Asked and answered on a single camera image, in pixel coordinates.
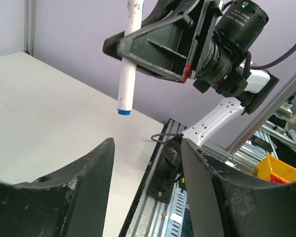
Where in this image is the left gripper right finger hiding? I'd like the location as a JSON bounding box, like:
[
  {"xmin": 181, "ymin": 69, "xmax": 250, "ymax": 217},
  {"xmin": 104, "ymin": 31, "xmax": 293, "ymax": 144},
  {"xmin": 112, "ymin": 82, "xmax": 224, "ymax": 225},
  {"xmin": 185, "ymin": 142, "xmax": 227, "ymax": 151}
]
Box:
[{"xmin": 181, "ymin": 139, "xmax": 296, "ymax": 237}]

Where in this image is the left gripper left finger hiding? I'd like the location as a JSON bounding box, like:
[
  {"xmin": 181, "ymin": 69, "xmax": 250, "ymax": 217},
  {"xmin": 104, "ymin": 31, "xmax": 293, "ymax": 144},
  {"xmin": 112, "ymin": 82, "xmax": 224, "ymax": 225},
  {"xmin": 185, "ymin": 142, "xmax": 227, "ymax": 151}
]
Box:
[{"xmin": 0, "ymin": 138, "xmax": 115, "ymax": 237}]

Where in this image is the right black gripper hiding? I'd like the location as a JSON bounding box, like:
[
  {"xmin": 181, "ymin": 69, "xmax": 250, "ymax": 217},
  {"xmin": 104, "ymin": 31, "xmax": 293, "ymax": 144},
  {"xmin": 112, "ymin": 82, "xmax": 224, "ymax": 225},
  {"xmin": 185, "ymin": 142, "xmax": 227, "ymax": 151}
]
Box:
[{"xmin": 102, "ymin": 0, "xmax": 223, "ymax": 83}]

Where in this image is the white marker blue end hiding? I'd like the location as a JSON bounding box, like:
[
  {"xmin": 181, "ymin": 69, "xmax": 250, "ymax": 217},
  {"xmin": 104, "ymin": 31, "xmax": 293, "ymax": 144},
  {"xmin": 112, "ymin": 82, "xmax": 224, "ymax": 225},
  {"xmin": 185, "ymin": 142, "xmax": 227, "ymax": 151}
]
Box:
[{"xmin": 117, "ymin": 0, "xmax": 144, "ymax": 116}]

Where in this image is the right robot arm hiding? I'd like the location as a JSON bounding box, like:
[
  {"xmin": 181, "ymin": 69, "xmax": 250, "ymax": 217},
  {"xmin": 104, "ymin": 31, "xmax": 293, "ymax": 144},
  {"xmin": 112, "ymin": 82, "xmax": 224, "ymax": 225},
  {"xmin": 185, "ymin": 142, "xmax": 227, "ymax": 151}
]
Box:
[{"xmin": 103, "ymin": 0, "xmax": 278, "ymax": 182}]

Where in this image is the red storage bin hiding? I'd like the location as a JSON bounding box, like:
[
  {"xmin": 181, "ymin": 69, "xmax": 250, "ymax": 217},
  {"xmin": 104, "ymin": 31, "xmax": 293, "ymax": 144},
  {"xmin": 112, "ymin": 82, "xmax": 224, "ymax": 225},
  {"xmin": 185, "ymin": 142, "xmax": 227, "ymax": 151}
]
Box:
[{"xmin": 270, "ymin": 174, "xmax": 287, "ymax": 184}]

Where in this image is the yellow storage bin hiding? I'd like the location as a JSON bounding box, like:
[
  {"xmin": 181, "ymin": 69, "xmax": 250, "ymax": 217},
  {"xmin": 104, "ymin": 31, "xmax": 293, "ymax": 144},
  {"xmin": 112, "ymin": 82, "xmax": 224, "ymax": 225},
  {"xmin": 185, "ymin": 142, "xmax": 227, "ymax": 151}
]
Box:
[{"xmin": 256, "ymin": 154, "xmax": 296, "ymax": 183}]

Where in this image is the perforated blue cable tray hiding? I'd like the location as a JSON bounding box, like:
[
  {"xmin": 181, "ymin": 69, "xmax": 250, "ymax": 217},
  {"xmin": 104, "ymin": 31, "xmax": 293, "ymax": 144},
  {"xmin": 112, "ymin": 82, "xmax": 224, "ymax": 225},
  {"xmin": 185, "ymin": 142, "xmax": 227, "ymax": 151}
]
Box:
[{"xmin": 165, "ymin": 187, "xmax": 190, "ymax": 237}]

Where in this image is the aluminium rail frame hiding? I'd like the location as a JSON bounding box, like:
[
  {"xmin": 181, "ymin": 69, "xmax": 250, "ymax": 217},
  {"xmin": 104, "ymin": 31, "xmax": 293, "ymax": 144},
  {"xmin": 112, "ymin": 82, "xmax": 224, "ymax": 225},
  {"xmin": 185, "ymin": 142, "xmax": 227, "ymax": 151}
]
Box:
[{"xmin": 118, "ymin": 118, "xmax": 296, "ymax": 237}]

